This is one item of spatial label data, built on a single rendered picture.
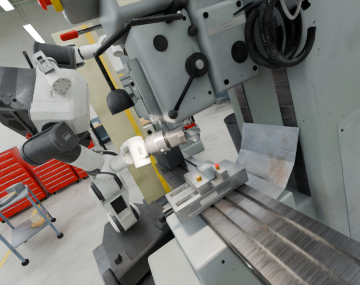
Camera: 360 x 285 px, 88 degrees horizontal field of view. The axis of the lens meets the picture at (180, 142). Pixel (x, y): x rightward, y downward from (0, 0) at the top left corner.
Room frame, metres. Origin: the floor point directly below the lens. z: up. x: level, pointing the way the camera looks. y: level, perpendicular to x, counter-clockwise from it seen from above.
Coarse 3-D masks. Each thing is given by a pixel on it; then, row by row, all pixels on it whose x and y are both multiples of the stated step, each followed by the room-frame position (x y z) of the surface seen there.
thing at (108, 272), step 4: (108, 268) 0.91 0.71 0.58; (104, 272) 0.88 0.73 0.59; (108, 272) 0.86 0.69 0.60; (112, 272) 0.92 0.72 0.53; (104, 276) 0.85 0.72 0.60; (108, 276) 0.84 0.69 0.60; (112, 276) 0.83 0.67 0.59; (104, 280) 0.82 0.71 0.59; (108, 280) 0.82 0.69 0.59; (112, 280) 0.81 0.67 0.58; (108, 284) 0.80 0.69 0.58; (112, 284) 0.80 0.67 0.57; (116, 284) 0.80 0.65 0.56
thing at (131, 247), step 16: (144, 208) 1.38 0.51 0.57; (144, 224) 1.17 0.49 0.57; (160, 224) 1.05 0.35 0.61; (112, 240) 1.15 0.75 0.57; (128, 240) 1.08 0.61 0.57; (144, 240) 0.99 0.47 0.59; (160, 240) 0.96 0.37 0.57; (112, 256) 1.00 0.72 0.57; (128, 256) 0.92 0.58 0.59; (144, 256) 0.90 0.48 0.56; (128, 272) 0.84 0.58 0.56; (144, 272) 0.87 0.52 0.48
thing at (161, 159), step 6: (174, 150) 1.14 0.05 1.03; (180, 150) 1.16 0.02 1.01; (156, 156) 1.27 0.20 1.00; (162, 156) 1.15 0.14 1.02; (168, 156) 1.12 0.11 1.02; (174, 156) 1.14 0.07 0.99; (180, 156) 1.15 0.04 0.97; (162, 162) 1.21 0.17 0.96; (168, 162) 1.11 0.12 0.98; (174, 162) 1.13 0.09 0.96; (180, 162) 1.14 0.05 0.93
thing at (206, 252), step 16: (288, 192) 0.62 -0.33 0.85; (176, 224) 0.71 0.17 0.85; (192, 224) 0.67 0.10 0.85; (192, 240) 0.59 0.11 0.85; (208, 240) 0.56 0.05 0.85; (192, 256) 0.52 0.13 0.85; (208, 256) 0.49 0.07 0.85; (224, 256) 0.50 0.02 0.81; (208, 272) 0.48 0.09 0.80; (224, 272) 0.49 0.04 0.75
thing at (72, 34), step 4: (100, 24) 0.75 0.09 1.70; (88, 28) 0.74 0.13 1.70; (92, 28) 0.74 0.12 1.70; (96, 28) 0.75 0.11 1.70; (68, 32) 0.72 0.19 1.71; (72, 32) 0.72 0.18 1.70; (76, 32) 0.73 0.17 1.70; (80, 32) 0.73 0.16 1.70; (84, 32) 0.74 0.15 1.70; (60, 36) 0.71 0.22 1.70; (64, 36) 0.71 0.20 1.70; (68, 36) 0.72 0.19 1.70; (72, 36) 0.72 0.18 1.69; (76, 36) 0.73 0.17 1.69; (64, 40) 0.72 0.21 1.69
